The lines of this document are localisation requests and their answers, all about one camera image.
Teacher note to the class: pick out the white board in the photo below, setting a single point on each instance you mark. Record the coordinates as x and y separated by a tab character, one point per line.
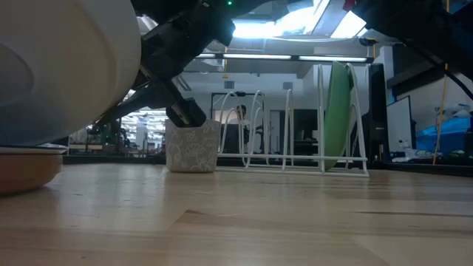
401	125

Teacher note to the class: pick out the person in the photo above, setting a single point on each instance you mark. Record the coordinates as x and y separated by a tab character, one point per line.
241	111

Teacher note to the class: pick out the white ceramic plate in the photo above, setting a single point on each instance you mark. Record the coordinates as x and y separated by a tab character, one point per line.
55	74
22	150

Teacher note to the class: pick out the round wooden divided plate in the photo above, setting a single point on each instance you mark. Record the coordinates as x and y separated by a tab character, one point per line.
26	173

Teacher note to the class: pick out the dark background machine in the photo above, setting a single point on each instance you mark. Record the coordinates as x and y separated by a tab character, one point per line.
109	134

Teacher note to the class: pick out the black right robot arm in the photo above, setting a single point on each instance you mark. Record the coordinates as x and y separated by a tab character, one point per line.
406	22

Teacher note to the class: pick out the green plate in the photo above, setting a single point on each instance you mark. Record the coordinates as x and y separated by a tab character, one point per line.
338	118

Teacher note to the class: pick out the black tall panel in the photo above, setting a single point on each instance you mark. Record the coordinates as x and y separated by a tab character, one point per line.
377	111

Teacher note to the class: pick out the grey floral patterned cup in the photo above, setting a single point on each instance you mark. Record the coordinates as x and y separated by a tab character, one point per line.
190	151

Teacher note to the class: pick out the blue tarp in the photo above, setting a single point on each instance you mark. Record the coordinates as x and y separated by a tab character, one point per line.
443	134

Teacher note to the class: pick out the long ceiling light fixture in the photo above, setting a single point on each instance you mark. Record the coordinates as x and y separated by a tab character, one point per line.
295	58

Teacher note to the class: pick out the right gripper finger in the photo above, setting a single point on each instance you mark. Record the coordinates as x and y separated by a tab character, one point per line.
148	99
144	79

